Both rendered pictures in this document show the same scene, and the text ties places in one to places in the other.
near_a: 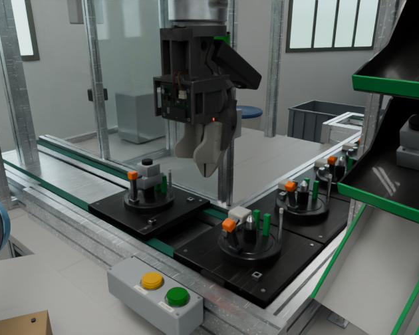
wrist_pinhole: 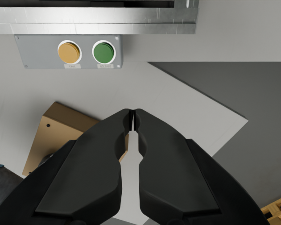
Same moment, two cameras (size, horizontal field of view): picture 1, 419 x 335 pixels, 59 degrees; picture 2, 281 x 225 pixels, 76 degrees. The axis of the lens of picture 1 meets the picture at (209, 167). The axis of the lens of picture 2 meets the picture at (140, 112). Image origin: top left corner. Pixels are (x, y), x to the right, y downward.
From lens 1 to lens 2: 0.57 m
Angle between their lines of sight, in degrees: 93
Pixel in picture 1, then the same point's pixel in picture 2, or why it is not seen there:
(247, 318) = (167, 29)
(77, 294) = (12, 66)
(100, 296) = not seen: hidden behind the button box
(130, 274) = (46, 59)
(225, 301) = (138, 24)
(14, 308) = (3, 104)
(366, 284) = not seen: outside the picture
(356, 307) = not seen: outside the picture
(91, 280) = not seen: outside the picture
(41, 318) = (49, 121)
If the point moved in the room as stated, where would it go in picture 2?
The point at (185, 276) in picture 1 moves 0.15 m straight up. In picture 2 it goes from (81, 18) to (47, 25)
